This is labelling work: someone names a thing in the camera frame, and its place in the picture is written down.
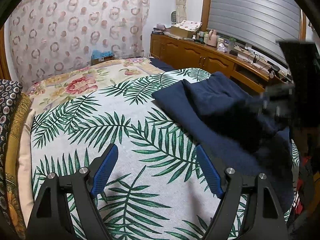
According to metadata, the navy blue printed t-shirt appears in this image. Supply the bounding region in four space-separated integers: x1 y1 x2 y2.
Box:
152 72 294 212

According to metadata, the cream folded cloth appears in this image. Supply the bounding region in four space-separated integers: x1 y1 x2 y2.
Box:
17 109 36 226

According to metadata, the yellow ochre folded cloth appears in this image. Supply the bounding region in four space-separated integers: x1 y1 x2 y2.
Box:
5 93 31 239

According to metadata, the grey window roller shutter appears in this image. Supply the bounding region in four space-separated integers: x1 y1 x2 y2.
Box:
208 0 301 68

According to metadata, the pink kettle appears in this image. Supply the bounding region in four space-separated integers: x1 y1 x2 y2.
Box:
207 29 217 47

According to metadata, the palm leaf bed sheet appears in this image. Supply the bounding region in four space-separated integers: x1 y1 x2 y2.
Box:
30 67 301 240

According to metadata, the wooden sideboard cabinet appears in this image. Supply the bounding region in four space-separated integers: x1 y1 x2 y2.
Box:
150 34 284 95

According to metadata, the cardboard box with floral cloth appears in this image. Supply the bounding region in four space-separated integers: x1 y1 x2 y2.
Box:
170 20 202 38

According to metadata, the dark circle-patterned folded cloth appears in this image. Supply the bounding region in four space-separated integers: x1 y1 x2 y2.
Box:
1 79 22 225

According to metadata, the floral quilt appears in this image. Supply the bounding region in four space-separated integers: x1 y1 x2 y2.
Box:
27 57 172 114

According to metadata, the beige tied curtain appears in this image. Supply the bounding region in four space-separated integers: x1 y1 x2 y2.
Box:
174 0 189 23

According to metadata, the blue item box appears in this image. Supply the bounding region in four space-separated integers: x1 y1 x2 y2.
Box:
91 50 114 66

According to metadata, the circle-patterned lace curtain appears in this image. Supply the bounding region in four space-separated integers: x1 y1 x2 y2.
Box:
9 0 150 88

